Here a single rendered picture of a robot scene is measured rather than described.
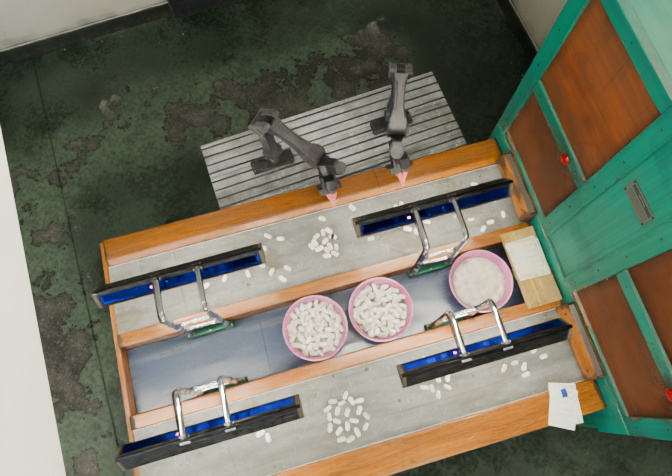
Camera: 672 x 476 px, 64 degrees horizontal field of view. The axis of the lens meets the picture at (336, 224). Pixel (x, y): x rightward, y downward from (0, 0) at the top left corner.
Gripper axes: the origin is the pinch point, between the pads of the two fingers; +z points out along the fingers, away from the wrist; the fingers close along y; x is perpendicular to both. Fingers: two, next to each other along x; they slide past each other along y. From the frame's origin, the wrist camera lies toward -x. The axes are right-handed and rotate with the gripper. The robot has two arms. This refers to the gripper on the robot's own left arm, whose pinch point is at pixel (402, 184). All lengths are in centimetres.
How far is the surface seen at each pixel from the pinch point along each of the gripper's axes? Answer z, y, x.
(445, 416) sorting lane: 79, -11, -52
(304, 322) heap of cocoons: 41, -55, -19
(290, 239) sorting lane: 13, -52, 4
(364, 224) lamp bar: -0.4, -24.1, -31.7
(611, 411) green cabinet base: 89, 51, -64
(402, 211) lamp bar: -1.6, -9.3, -31.9
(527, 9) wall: -46, 125, 121
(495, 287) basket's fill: 47, 27, -23
